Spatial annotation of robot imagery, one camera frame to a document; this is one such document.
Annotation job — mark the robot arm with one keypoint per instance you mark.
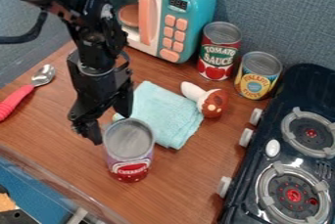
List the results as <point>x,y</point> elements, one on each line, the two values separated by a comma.
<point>74,3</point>

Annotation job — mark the blue cloth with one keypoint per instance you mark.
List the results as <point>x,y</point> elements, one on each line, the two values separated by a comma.
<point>168,113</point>

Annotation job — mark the toy mushroom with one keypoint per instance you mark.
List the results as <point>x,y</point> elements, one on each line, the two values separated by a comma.
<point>208,100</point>

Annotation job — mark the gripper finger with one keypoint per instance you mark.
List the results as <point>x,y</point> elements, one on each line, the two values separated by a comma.
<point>89,131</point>
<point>124,104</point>

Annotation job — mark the toy microwave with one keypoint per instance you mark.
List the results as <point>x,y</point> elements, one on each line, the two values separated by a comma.
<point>168,14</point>

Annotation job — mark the purple and red can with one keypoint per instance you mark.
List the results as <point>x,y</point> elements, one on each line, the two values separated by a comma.
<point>129,151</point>

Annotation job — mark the red tomato sauce can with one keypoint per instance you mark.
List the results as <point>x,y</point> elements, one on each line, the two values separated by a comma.
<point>219,52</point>

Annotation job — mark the yellow pineapple can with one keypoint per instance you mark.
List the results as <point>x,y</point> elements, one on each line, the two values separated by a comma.
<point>257,75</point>

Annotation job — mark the toy stove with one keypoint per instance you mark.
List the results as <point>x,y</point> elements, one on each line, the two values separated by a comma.
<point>285,149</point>

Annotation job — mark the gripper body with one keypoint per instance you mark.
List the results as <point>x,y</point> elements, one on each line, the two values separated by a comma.
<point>99,86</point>

